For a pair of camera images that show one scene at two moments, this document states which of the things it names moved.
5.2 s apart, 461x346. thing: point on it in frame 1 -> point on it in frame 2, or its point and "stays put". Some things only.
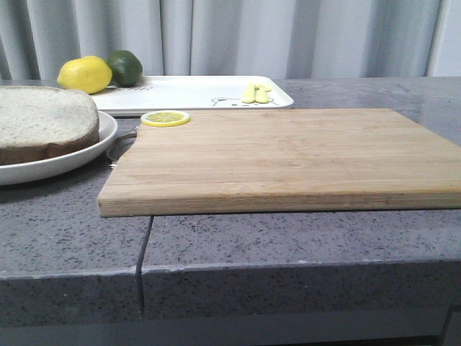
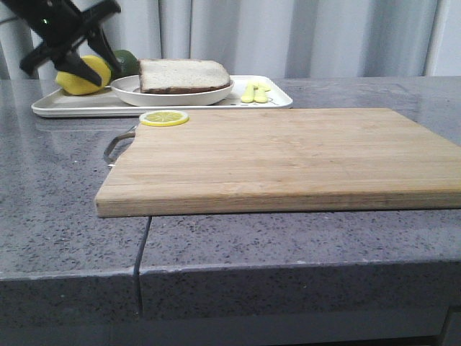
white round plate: (22, 171) -> (125, 89)
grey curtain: (235, 37) stays put
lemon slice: (165, 118) stays put
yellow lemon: (89, 74) stays put
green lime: (127, 68) stays put
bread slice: (38, 121) -> (172, 76)
